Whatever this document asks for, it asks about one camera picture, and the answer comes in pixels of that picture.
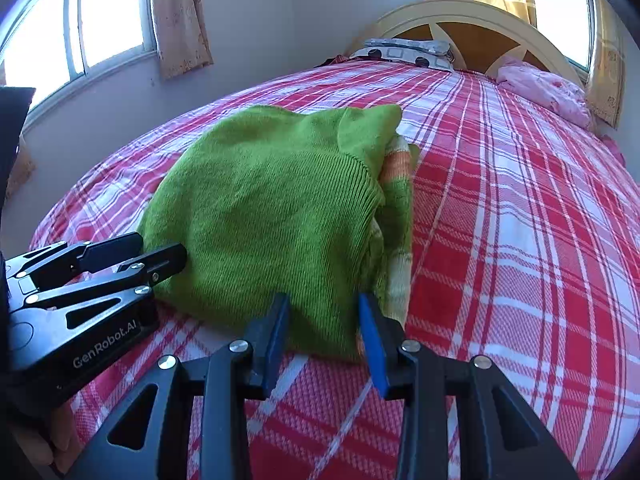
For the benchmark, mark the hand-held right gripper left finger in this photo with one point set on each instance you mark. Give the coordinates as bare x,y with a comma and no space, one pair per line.
272,345

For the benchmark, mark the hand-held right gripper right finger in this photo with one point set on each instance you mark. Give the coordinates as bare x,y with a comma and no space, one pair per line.
372,350

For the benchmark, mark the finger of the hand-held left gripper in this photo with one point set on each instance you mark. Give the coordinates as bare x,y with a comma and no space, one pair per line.
165,259
107,250

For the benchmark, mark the green striped knit sweater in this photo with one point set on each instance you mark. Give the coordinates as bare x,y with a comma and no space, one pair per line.
280,210

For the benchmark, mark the person's left hand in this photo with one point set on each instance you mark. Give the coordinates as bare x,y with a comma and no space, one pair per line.
62,435

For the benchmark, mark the red plaid bedspread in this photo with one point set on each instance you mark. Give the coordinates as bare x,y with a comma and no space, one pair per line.
525,240

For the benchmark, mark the wide sliding side window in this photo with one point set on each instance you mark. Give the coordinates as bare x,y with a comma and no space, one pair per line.
75,35

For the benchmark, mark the grey patterned pillow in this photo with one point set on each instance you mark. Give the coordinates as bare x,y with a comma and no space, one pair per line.
400,55

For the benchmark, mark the pink pillow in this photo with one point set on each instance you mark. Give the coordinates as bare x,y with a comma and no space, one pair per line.
550,90

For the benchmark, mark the cream wooden headboard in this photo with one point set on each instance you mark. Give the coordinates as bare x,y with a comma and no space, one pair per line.
470,35

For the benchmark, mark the window behind headboard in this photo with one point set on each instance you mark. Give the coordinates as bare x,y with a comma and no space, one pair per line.
562,10

